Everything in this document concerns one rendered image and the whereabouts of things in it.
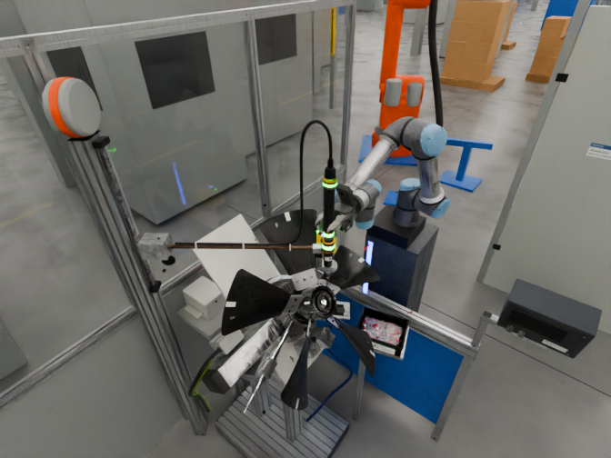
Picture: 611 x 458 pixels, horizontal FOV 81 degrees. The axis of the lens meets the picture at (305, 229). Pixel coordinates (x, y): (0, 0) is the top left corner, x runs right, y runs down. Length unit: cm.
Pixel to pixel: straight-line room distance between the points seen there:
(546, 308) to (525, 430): 132
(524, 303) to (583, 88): 154
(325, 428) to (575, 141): 225
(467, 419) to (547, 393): 58
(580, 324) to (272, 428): 161
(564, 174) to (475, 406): 156
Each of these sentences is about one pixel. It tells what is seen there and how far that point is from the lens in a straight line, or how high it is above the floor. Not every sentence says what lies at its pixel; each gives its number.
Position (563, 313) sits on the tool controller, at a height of 124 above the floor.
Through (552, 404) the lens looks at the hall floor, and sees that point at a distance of 286.
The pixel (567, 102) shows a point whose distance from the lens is 269.
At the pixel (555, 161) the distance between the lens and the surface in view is 280.
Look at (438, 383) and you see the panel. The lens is 207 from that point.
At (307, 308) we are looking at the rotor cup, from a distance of 128.
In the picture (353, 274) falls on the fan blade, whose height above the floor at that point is 117.
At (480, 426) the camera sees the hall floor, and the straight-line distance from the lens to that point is 259.
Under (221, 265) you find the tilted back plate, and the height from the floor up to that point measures 127.
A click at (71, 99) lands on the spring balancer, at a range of 117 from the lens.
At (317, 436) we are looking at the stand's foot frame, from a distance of 229.
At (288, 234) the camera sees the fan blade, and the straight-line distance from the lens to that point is 133.
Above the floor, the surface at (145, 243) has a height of 142.
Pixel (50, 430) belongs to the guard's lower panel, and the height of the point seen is 71.
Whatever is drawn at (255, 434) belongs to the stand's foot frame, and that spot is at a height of 6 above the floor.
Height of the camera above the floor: 218
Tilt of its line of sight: 36 degrees down
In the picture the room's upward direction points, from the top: 1 degrees counter-clockwise
